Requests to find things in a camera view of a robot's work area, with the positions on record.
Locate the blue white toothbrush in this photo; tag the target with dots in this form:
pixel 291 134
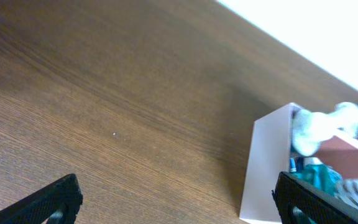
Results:
pixel 292 165

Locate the blue mouthwash bottle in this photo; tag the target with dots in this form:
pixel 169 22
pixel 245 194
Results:
pixel 331 182

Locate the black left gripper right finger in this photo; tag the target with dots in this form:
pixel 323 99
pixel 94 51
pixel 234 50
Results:
pixel 299 202

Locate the clear foam soap pump bottle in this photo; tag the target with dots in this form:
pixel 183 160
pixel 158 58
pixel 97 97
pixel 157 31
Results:
pixel 311 129

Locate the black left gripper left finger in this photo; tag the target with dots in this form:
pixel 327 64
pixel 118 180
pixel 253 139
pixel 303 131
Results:
pixel 58 202

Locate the pink cardboard box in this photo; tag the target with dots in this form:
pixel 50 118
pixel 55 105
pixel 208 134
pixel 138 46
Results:
pixel 270 153

